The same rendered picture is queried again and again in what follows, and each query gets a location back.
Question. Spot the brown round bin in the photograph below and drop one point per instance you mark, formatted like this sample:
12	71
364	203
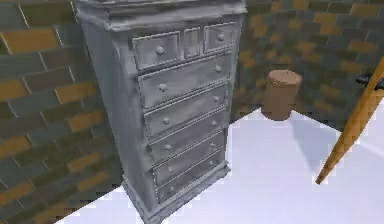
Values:
280	96

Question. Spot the grey chest of drawers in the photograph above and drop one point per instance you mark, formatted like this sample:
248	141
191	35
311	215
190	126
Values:
180	110

